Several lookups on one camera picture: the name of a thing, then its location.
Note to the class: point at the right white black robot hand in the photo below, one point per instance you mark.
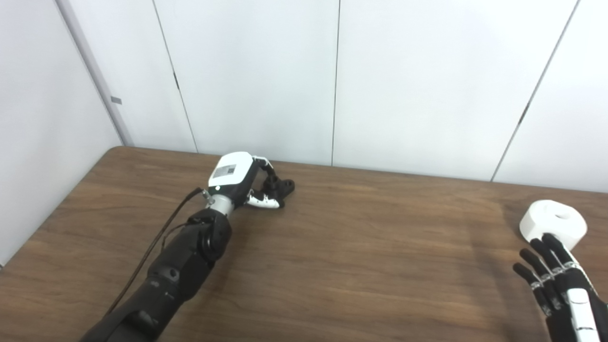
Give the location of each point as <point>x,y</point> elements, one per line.
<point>577,304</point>

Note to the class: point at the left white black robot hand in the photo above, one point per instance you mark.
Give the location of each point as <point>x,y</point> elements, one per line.
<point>232,173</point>

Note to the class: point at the black flanged holder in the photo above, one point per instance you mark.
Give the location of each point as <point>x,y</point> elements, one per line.
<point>285,185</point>

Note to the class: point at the round white piece with holes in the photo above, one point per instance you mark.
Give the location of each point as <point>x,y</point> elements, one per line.
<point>544,218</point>

